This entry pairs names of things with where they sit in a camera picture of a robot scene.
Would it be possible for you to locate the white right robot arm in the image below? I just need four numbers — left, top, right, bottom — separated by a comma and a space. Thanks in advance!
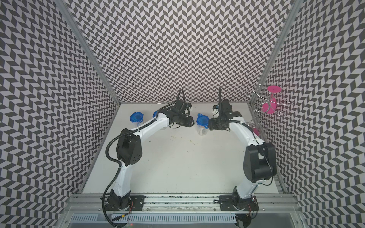
208, 88, 277, 211

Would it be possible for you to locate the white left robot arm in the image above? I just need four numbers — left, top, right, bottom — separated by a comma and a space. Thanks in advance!
101, 89, 194, 211

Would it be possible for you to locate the aluminium front rail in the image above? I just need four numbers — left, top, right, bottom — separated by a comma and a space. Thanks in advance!
56, 193, 307, 228

